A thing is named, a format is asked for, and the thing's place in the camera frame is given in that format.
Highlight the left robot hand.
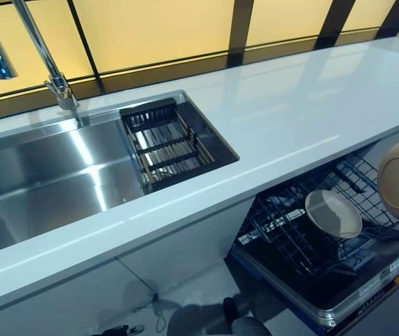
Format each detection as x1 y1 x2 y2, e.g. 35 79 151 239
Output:
101 324 146 336

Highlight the dark wire dishwasher rack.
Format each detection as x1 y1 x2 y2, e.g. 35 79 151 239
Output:
240 150 399 278

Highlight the chrome gooseneck kitchen faucet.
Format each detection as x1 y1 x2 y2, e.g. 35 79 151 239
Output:
0 0 90 127

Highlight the dark metal window frame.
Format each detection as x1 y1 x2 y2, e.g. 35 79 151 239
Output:
0 0 399 108

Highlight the silver right robot leg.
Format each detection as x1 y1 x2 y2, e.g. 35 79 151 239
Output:
227 316 270 336

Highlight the small speckled beige plate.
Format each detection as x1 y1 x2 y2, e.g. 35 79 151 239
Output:
304 190 363 240

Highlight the stainless steel kitchen sink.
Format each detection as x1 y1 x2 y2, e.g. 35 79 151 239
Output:
0 89 241 260

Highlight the black right robot foot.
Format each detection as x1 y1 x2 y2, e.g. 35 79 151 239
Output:
223 297 239 320

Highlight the black sink dish rack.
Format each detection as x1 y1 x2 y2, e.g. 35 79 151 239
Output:
119 97 218 193

